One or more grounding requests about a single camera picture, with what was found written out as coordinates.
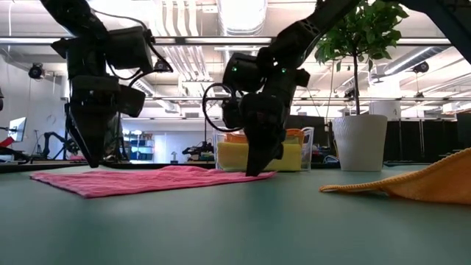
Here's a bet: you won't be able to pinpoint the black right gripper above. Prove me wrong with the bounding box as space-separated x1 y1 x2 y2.
238 67 297 177

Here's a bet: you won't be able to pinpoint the green table mat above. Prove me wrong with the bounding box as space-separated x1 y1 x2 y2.
0 163 471 265

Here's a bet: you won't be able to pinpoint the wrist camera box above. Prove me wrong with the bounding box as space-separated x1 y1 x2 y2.
220 96 244 130
116 85 147 119

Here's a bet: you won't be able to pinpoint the long white light bar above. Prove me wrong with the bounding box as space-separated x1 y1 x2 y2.
0 35 453 46

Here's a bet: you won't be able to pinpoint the pink microfiber towel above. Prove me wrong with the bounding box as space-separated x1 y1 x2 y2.
29 165 277 199

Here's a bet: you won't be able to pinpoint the black ceiling spotlight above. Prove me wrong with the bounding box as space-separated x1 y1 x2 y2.
153 58 170 74
28 62 46 80
411 60 430 74

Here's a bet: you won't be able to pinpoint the clear plastic bin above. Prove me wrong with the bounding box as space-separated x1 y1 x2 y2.
213 127 316 173

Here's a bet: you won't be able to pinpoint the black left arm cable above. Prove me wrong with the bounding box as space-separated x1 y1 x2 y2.
90 9 174 89

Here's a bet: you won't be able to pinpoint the green leafy plant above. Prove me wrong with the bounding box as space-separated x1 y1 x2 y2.
311 0 410 116

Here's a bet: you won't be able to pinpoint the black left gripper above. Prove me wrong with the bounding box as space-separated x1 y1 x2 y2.
66 74 123 169

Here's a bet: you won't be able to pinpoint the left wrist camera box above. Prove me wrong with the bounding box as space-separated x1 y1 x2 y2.
116 85 147 119

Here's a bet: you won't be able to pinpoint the white-screen monitor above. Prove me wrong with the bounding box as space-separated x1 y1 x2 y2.
6 116 28 144

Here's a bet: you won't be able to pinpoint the black partition panels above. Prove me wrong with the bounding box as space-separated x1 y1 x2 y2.
382 112 471 163

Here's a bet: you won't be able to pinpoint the white plant pot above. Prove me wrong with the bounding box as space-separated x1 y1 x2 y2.
332 113 389 172

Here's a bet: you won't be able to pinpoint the blue storage shelf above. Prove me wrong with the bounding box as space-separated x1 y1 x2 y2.
123 134 155 161

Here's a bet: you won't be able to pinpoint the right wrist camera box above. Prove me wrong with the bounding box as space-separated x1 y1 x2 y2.
220 96 244 130

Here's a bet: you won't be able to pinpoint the yellow microfiber towel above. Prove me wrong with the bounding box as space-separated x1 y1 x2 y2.
216 142 302 172

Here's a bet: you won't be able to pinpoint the silver ceiling duct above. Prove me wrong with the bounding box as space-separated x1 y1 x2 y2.
370 46 454 86

